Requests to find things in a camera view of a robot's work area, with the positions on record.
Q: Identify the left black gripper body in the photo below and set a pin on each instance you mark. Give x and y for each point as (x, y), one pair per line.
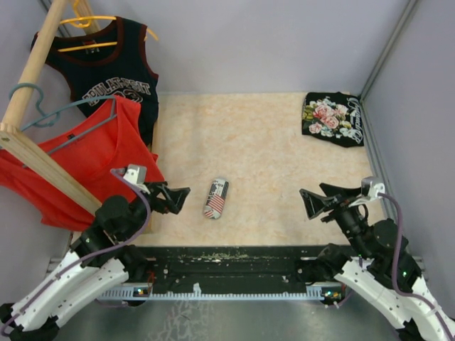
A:
(157, 204)

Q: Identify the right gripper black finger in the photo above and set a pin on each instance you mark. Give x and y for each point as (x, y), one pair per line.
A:
(316, 204)
(332, 190)

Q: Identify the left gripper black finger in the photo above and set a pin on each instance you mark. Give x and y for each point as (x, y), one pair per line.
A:
(175, 199)
(156, 187)

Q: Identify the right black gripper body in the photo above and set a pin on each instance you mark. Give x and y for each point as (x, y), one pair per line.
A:
(341, 209)

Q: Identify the newspaper print glasses case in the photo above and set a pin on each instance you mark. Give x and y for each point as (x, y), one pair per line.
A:
(216, 198)

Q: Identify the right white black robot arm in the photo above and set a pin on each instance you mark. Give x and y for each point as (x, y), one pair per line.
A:
(385, 274)

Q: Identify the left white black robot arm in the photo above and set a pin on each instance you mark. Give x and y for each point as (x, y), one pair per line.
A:
(101, 258)

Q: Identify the red tank top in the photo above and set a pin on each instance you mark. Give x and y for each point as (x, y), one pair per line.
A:
(108, 139)

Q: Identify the black floral folded shirt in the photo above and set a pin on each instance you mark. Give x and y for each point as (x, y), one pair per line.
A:
(334, 117)

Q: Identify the blue grey clothes hanger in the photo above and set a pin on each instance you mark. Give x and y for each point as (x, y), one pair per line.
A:
(49, 119)

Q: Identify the navy basketball tank top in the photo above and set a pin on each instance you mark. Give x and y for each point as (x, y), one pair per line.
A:
(110, 62)

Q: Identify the yellow clothes hanger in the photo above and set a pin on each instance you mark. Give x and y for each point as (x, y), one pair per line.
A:
(92, 32)

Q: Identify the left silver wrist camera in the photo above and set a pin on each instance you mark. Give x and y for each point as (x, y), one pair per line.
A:
(135, 175)

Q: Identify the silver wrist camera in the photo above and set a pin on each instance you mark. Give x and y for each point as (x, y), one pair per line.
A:
(135, 175)
(371, 189)

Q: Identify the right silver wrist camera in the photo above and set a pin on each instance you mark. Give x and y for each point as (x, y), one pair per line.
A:
(371, 189)

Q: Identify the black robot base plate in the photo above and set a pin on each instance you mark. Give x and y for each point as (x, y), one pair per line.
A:
(232, 270)

